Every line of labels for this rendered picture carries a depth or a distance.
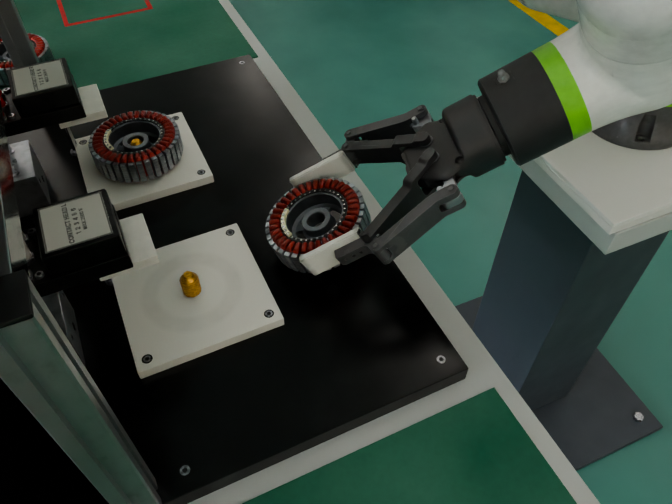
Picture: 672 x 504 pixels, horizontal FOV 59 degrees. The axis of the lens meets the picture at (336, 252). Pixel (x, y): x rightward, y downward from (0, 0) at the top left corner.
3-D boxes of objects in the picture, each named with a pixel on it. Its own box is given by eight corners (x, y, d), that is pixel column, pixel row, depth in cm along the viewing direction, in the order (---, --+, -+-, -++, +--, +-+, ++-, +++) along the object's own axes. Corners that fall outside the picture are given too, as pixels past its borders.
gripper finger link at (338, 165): (342, 153, 64) (342, 149, 65) (289, 182, 66) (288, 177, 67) (355, 170, 66) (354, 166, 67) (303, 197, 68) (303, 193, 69)
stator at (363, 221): (362, 184, 68) (354, 161, 65) (381, 257, 61) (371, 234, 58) (273, 214, 70) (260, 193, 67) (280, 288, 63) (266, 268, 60)
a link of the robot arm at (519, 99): (518, 26, 55) (555, 82, 49) (549, 113, 63) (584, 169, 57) (458, 60, 56) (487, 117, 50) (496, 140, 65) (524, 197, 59)
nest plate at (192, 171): (183, 118, 84) (181, 111, 84) (214, 182, 76) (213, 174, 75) (75, 146, 80) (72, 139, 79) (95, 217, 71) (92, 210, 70)
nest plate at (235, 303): (237, 229, 70) (236, 222, 69) (284, 324, 61) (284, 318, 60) (110, 271, 66) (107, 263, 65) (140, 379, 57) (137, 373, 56)
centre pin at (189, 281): (198, 280, 63) (194, 264, 61) (203, 293, 62) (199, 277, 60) (180, 286, 63) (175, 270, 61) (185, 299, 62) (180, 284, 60)
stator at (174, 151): (177, 123, 82) (171, 100, 79) (190, 174, 75) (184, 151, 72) (93, 139, 79) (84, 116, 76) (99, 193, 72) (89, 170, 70)
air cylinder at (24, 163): (45, 172, 77) (28, 138, 73) (53, 208, 72) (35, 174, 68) (3, 183, 75) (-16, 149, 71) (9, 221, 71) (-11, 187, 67)
